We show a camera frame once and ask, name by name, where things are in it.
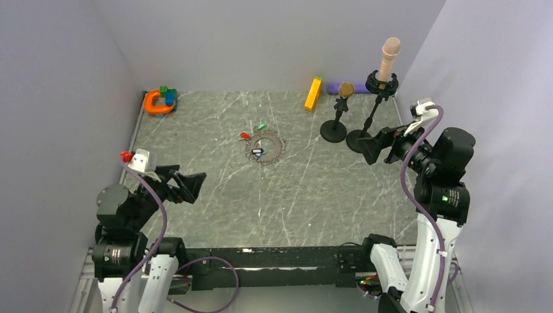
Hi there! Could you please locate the orange ring toy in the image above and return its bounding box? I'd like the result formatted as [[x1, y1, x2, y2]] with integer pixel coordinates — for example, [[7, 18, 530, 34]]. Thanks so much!
[[143, 90, 177, 116]]

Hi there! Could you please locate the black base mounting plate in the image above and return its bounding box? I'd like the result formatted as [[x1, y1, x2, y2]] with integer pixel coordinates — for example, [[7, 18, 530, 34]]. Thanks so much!
[[174, 243, 377, 291]]

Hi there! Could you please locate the short black microphone stand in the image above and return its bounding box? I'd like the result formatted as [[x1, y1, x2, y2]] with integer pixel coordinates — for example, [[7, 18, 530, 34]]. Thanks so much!
[[320, 96, 348, 143]]

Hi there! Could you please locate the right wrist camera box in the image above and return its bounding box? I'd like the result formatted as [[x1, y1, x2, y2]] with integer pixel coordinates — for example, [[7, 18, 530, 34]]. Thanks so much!
[[404, 98, 439, 135]]

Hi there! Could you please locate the pink microphone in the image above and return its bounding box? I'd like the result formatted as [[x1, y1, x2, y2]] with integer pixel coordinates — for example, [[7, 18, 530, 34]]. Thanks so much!
[[378, 37, 401, 82]]

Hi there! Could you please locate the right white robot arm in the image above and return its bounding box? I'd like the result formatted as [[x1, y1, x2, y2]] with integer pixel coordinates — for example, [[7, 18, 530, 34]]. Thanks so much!
[[356, 127, 476, 312]]

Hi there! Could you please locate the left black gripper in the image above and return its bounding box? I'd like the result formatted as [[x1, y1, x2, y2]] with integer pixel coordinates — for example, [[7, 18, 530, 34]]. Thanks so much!
[[128, 164, 205, 230]]

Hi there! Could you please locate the purple cylinder toy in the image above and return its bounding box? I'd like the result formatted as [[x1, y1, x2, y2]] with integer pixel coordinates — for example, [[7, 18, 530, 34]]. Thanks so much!
[[325, 82, 369, 95]]

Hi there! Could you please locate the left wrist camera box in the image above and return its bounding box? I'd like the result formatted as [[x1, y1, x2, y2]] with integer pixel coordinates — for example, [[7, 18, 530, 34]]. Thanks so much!
[[119, 149, 160, 181]]

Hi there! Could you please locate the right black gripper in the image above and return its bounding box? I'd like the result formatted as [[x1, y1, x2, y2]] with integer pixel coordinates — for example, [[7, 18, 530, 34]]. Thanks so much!
[[355, 117, 438, 173]]

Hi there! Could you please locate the blue key tag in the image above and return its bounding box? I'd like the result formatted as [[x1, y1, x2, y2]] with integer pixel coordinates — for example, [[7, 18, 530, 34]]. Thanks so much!
[[250, 148, 265, 159]]

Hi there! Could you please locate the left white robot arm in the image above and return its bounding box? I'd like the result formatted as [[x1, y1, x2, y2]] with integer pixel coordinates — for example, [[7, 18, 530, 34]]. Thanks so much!
[[92, 164, 207, 312]]

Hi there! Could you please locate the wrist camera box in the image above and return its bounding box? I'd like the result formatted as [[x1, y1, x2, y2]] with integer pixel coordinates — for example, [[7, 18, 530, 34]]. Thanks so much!
[[404, 98, 439, 135], [119, 149, 160, 181]]

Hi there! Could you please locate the green toy block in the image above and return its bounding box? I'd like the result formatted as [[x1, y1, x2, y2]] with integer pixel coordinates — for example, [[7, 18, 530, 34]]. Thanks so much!
[[159, 85, 177, 99]]

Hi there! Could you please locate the blue toy block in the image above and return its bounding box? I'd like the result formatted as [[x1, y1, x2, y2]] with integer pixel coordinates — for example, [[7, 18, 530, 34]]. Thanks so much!
[[164, 93, 177, 106]]

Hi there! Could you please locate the tall black microphone stand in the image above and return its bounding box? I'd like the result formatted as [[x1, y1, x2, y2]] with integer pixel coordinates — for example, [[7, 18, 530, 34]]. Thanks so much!
[[346, 70, 399, 153]]

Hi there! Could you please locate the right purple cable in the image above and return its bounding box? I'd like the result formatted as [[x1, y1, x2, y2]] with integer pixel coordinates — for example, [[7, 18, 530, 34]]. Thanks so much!
[[356, 104, 460, 313]]

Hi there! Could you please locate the yellow toy block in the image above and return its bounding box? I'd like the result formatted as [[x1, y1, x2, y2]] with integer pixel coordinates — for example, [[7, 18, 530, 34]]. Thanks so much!
[[304, 77, 322, 112]]

